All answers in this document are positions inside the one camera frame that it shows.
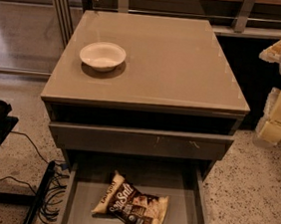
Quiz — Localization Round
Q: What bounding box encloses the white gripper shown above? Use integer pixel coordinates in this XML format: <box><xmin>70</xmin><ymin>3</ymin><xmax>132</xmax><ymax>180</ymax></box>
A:
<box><xmin>255</xmin><ymin>40</ymin><xmax>281</xmax><ymax>145</ymax></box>

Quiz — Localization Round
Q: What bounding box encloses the brown chip bag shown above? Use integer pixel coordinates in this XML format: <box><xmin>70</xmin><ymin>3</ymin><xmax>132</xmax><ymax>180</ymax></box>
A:
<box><xmin>91</xmin><ymin>171</ymin><xmax>169</xmax><ymax>224</ymax></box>

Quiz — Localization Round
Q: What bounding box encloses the grey drawer cabinet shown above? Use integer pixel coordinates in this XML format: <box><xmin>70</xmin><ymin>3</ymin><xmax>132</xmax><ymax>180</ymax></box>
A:
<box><xmin>27</xmin><ymin>3</ymin><xmax>260</xmax><ymax>224</ymax></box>

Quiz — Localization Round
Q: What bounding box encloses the grey top drawer front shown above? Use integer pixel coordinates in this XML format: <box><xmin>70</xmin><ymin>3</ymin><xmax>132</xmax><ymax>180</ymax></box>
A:
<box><xmin>49</xmin><ymin>121</ymin><xmax>234</xmax><ymax>161</ymax></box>

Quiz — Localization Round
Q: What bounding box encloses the open grey middle drawer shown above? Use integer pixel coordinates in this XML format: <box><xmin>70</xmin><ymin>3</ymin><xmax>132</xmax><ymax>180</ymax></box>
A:
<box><xmin>56</xmin><ymin>154</ymin><xmax>209</xmax><ymax>224</ymax></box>

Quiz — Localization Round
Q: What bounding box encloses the white paper bowl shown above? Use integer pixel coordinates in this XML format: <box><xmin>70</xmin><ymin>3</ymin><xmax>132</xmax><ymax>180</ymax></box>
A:
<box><xmin>80</xmin><ymin>42</ymin><xmax>127</xmax><ymax>73</ymax></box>

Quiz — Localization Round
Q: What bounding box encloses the metal railing frame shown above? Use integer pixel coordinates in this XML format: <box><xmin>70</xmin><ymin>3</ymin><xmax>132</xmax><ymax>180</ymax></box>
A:
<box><xmin>53</xmin><ymin>0</ymin><xmax>281</xmax><ymax>42</ymax></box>

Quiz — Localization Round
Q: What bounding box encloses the black cable bundle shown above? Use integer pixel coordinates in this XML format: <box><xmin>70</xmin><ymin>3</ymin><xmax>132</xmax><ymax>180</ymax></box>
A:
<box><xmin>0</xmin><ymin>129</ymin><xmax>76</xmax><ymax>224</ymax></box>

